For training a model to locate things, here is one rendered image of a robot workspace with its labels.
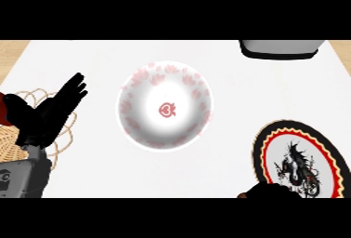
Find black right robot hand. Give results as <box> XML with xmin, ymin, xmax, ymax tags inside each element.
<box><xmin>246</xmin><ymin>182</ymin><xmax>304</xmax><ymax>199</ymax></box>

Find grey and black appliance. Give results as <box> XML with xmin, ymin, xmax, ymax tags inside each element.
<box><xmin>238</xmin><ymin>40</ymin><xmax>330</xmax><ymax>60</ymax></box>

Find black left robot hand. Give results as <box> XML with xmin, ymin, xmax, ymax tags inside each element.
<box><xmin>2</xmin><ymin>72</ymin><xmax>89</xmax><ymax>150</ymax></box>

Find white bowl with pink pattern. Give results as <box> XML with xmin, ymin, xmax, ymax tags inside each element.
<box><xmin>116</xmin><ymin>60</ymin><xmax>216</xmax><ymax>153</ymax></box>

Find tan wicker basket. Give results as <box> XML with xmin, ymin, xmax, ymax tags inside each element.
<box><xmin>0</xmin><ymin>87</ymin><xmax>79</xmax><ymax>172</ymax></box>

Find dark red round object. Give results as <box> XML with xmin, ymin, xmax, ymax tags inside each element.
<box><xmin>0</xmin><ymin>92</ymin><xmax>15</xmax><ymax>127</ymax></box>

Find dragon print plate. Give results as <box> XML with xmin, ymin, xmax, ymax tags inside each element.
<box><xmin>251</xmin><ymin>119</ymin><xmax>351</xmax><ymax>199</ymax></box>

